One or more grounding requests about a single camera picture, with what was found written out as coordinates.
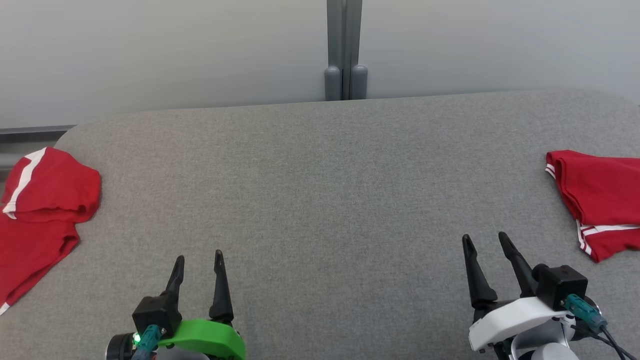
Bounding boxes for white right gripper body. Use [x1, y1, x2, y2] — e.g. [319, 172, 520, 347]
[468, 296, 571, 352]

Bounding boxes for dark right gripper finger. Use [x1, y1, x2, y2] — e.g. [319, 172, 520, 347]
[498, 231, 539, 299]
[461, 234, 498, 309]

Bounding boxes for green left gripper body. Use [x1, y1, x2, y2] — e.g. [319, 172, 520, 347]
[157, 318, 247, 360]

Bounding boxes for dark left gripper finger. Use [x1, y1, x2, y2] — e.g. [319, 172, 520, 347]
[209, 250, 235, 323]
[165, 255, 186, 297]

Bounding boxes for red number 23 jersey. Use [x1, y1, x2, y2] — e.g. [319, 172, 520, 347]
[545, 149, 640, 264]

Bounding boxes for red shorts with white stripe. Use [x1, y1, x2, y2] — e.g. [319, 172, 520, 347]
[0, 146, 102, 316]

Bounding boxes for grey fabric sofa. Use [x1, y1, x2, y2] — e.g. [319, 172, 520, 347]
[0, 89, 640, 360]

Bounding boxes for black cable with teal plug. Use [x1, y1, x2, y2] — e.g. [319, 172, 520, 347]
[564, 293, 640, 360]
[131, 324, 166, 360]

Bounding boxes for grey wall rail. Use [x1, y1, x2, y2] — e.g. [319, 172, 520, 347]
[0, 125, 77, 171]

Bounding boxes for grey partition post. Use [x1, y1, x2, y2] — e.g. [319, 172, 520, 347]
[323, 0, 369, 101]

